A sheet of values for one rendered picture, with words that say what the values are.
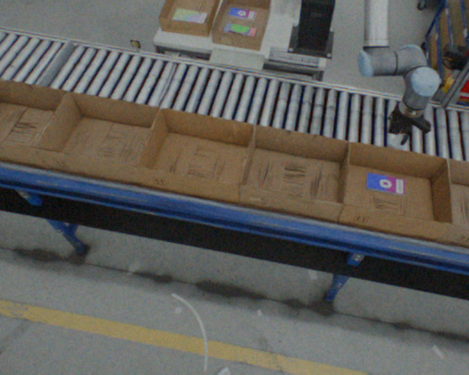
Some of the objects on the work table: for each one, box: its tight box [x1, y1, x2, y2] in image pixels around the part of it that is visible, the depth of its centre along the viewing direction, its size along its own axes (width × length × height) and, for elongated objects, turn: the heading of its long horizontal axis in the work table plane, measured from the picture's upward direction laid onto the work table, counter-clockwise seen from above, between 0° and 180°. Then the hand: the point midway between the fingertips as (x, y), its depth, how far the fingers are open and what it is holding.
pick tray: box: [212, 0, 272, 51], centre depth 239 cm, size 28×38×10 cm
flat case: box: [222, 23, 257, 36], centre depth 235 cm, size 14×19×2 cm
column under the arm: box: [287, 0, 336, 59], centre depth 226 cm, size 26×26×33 cm
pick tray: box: [158, 0, 221, 38], centre depth 243 cm, size 28×38×10 cm
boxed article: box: [229, 8, 256, 21], centre depth 248 cm, size 8×16×2 cm, turn 78°
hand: (398, 141), depth 163 cm, fingers open, 5 cm apart
